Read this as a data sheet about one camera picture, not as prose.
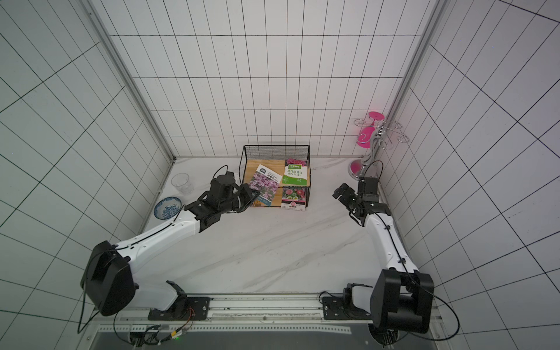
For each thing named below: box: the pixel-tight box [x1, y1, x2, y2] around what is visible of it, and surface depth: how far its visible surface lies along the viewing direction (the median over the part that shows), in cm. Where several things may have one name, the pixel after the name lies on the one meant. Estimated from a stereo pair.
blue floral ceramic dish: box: [153, 196, 183, 221], surface depth 99 cm
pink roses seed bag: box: [280, 185, 307, 212], surface depth 103 cm
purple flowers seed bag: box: [248, 164, 283, 207], surface depth 86 cm
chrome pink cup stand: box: [348, 111, 410, 182], surface depth 102 cm
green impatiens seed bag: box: [282, 158, 308, 186], surface depth 94 cm
